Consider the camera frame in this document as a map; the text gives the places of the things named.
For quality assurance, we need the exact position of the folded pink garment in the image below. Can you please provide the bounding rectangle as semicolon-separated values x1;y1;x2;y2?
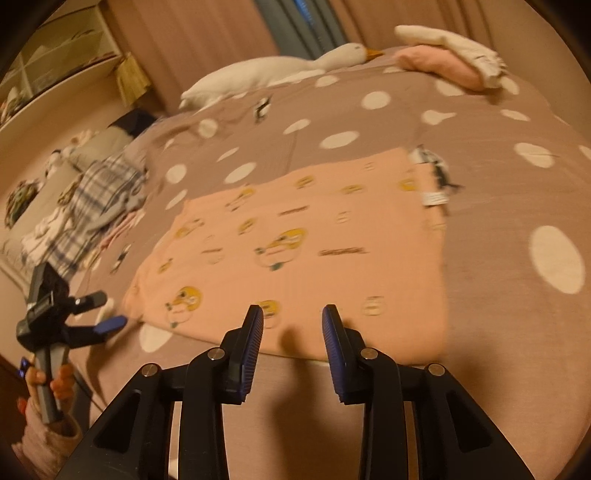
394;45;486;92

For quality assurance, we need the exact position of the pink curtain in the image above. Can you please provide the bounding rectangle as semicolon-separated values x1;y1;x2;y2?
101;0;532;116

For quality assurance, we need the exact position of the pink fuzzy left sleeve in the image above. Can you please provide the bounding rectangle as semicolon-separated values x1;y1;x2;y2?
11;400;83;479

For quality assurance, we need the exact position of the folded white garment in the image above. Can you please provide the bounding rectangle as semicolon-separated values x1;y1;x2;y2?
394;25;507;91

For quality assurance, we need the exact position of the white goose plush toy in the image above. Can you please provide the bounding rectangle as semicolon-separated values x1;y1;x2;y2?
179;43;384;111

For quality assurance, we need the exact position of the peach duck-print garment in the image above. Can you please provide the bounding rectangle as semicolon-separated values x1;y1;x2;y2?
122;148;448;364

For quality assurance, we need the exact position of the white shelf unit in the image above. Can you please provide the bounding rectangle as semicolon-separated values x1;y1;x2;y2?
1;1;121;125

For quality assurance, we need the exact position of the left hand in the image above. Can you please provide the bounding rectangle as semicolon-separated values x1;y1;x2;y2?
18;363;75;420

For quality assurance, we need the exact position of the brown polka-dot bed blanket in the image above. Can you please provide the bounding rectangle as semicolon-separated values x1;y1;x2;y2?
72;56;590;479

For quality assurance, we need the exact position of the plaid clothes pile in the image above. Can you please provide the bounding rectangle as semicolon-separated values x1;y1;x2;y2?
21;154;145;279

